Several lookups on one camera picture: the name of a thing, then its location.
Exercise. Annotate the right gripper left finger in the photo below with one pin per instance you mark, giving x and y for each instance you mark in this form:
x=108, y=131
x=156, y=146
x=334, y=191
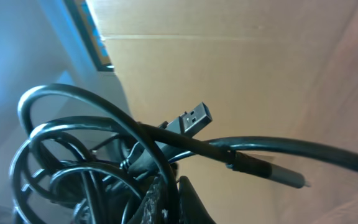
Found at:
x=153, y=208

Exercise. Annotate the framed monitor blue screen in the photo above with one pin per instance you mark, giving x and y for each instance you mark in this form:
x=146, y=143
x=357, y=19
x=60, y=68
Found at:
x=82, y=18

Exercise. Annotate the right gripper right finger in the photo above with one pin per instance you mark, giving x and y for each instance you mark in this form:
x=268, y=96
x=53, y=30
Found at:
x=192, y=210

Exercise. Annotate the cardboard board backdrop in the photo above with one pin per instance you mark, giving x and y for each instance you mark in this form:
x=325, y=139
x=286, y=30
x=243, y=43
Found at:
x=256, y=65

